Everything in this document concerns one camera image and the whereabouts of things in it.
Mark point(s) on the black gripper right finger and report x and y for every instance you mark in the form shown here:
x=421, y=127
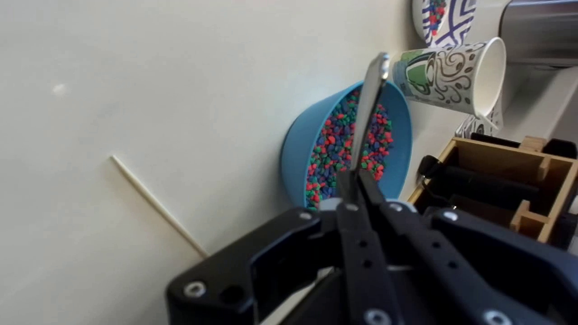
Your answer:
x=457, y=259

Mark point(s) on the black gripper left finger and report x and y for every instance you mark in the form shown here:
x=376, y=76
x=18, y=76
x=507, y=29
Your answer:
x=282, y=259

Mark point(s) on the silver metal spoon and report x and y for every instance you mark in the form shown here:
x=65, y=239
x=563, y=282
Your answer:
x=368, y=100

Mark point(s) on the blue bowl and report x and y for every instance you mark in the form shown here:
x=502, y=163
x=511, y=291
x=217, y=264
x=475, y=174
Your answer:
x=298, y=145

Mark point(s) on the wooden countertop organiser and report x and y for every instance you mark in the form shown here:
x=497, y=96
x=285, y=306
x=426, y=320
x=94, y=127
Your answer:
x=542, y=199

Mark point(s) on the colourful beads filling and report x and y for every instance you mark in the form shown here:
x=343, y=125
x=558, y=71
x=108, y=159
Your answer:
x=327, y=150

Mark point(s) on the thin wooden stick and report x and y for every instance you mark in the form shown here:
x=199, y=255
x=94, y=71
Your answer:
x=159, y=206

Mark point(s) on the patterned paper cup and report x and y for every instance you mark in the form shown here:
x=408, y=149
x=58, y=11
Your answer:
x=444, y=73

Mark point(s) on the patterned small dish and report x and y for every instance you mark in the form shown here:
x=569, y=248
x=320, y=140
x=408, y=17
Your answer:
x=444, y=20

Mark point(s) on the steel canister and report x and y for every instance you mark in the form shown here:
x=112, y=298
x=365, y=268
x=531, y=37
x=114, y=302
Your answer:
x=542, y=29

